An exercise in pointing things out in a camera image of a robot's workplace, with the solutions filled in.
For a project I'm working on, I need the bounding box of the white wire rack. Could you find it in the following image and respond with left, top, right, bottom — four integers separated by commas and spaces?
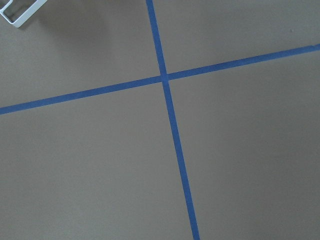
0, 0, 46, 28

